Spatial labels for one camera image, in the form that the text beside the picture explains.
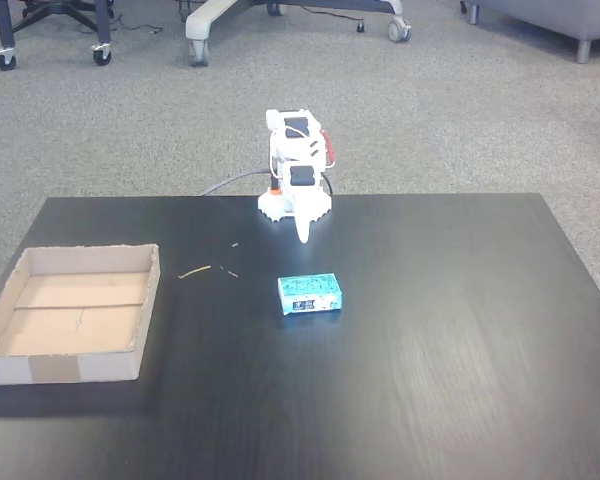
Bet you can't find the black floor cable with plug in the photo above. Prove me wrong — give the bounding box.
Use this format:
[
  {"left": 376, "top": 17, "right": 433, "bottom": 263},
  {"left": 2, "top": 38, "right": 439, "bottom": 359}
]
[{"left": 299, "top": 3, "right": 367, "bottom": 34}]

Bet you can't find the grey sofa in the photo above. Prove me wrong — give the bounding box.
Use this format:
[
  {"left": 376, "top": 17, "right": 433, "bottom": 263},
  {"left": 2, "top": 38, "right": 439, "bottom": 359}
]
[{"left": 460, "top": 0, "right": 600, "bottom": 64}]

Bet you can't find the shallow cardboard box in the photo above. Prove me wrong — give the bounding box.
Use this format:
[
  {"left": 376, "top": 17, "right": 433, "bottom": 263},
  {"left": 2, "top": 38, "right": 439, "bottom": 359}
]
[{"left": 0, "top": 243, "right": 162, "bottom": 387}]

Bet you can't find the black office chair base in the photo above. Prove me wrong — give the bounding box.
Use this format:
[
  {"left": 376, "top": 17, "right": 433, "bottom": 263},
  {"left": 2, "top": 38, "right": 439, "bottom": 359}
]
[{"left": 13, "top": 0, "right": 115, "bottom": 32}]

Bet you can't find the black leg with caster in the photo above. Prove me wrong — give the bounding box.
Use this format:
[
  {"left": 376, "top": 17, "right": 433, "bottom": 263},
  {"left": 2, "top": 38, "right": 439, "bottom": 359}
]
[
  {"left": 0, "top": 0, "right": 18, "bottom": 72},
  {"left": 91, "top": 0, "right": 114, "bottom": 67}
]

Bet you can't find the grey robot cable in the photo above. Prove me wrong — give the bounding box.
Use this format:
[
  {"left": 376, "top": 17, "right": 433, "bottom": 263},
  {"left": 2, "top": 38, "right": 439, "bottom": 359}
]
[{"left": 198, "top": 170, "right": 277, "bottom": 197}]

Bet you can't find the green block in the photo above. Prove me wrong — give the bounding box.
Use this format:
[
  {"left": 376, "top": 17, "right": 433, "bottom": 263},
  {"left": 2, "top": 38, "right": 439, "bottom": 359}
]
[{"left": 277, "top": 272, "right": 344, "bottom": 317}]

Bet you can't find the white chair base with casters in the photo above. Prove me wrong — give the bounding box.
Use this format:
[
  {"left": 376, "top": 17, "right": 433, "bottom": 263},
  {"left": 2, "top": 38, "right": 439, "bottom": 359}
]
[{"left": 184, "top": 0, "right": 413, "bottom": 68}]

